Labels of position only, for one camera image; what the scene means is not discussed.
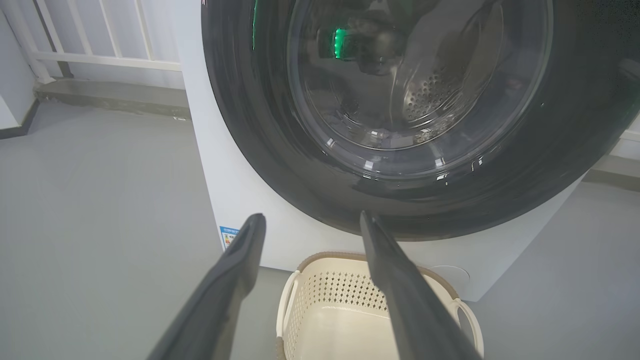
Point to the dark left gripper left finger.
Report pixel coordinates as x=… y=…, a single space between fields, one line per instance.
x=230 y=300

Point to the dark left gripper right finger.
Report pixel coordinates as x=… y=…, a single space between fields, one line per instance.
x=415 y=310

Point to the white front-load washing machine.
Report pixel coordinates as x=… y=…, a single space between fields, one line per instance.
x=250 y=200

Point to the stainless steel washer drum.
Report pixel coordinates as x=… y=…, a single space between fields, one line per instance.
x=425 y=95

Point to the round white filter cover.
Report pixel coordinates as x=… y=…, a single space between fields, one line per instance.
x=452 y=274

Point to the blue energy label sticker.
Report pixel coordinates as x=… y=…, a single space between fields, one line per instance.
x=228 y=236

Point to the cream perforated laundry basket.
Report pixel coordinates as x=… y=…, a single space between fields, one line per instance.
x=340 y=325

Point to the white metal railing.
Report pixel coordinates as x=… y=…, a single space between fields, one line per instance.
x=100 y=60

